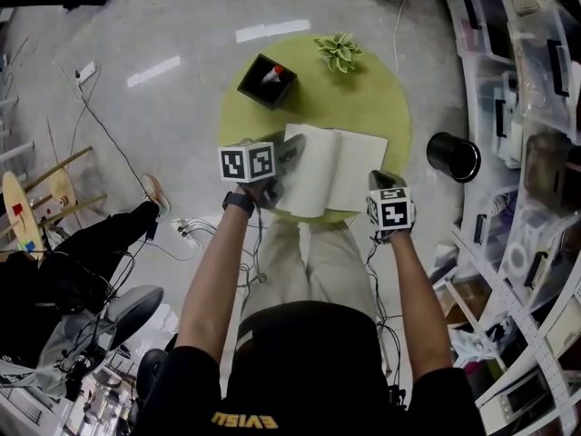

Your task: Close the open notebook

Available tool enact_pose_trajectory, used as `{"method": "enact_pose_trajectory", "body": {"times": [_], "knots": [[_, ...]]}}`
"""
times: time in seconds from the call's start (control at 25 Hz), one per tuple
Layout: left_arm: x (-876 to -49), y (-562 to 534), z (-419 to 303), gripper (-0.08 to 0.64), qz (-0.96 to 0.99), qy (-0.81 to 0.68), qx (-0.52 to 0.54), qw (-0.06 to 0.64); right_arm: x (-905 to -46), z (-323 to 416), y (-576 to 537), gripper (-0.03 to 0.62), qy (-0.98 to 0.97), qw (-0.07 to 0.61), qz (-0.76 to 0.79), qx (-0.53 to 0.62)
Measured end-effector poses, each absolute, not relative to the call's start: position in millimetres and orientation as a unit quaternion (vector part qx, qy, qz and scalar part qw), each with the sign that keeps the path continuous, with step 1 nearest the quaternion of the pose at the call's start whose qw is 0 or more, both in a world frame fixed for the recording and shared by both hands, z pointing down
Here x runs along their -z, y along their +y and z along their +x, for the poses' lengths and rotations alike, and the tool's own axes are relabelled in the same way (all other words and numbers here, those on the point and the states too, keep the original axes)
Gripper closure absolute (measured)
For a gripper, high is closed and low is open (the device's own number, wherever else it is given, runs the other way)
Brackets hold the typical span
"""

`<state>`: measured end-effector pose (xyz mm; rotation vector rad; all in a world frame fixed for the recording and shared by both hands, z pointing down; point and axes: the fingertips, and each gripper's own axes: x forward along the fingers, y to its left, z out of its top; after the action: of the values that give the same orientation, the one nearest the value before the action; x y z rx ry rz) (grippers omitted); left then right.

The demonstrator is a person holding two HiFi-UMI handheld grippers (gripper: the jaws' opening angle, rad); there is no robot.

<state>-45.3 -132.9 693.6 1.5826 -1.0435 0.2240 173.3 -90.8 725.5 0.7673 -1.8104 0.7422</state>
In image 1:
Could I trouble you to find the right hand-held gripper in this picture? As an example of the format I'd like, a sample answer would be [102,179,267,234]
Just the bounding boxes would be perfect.
[366,169,418,244]

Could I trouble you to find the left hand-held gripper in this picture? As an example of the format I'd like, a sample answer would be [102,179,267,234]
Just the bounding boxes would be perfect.
[217,134,308,211]

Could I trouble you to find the white notebook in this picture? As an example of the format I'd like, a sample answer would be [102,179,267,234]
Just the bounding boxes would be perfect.
[271,123,389,220]

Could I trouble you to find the person's left forearm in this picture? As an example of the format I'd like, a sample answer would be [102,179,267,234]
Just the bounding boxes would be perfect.
[175,204,250,359]

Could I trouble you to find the person's right forearm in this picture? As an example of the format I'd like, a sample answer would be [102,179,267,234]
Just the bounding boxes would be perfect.
[385,232,455,374]

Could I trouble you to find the person's left hand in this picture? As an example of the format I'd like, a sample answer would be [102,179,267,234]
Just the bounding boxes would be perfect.
[239,181,270,209]

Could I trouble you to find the black wrist watch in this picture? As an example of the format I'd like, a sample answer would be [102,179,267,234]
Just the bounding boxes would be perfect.
[222,190,256,220]

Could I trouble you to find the black square holder box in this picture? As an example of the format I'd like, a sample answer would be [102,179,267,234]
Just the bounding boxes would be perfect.
[236,53,299,112]

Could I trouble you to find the black cylindrical bin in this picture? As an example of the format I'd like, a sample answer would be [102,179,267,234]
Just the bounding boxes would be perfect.
[426,131,483,185]

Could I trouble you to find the person's beige trousers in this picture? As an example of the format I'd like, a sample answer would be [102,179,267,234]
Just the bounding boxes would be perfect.
[239,218,379,327]

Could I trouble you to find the white power strip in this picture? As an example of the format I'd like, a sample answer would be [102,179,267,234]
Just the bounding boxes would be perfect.
[74,60,100,86]
[173,217,204,250]

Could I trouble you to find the clear plastic storage bin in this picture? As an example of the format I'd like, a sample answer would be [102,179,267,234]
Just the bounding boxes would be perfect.
[440,0,521,65]
[497,206,581,311]
[507,0,581,143]
[466,60,524,170]
[460,182,530,270]

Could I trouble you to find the brown cardboard box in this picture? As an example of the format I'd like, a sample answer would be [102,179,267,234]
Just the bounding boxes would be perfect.
[445,278,494,327]

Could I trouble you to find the small green potted plant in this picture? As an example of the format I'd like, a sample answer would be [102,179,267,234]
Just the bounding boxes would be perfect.
[313,32,365,76]

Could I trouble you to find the white shelving rack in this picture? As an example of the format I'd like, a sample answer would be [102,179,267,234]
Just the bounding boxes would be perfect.
[433,0,581,436]

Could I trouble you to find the person's black shirt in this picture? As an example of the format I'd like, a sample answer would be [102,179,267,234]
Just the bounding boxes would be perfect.
[130,300,487,436]

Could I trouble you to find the grey office chair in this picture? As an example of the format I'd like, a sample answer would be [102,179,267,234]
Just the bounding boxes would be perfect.
[39,284,165,401]

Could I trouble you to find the round wooden stool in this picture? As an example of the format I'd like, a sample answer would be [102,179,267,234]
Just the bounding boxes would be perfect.
[1,144,109,256]

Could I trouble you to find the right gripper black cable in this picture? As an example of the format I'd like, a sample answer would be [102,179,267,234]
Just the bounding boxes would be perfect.
[364,237,405,408]

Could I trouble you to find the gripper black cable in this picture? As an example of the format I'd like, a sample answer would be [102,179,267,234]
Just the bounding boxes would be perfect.
[364,237,405,408]
[238,205,270,292]

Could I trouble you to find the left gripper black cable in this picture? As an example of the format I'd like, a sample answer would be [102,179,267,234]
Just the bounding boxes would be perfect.
[238,205,270,292]

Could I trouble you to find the black floor cable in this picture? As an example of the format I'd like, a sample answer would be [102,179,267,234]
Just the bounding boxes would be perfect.
[77,79,152,202]

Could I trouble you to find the white floor cable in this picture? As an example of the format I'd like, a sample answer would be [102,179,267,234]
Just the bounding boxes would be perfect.
[390,0,410,77]

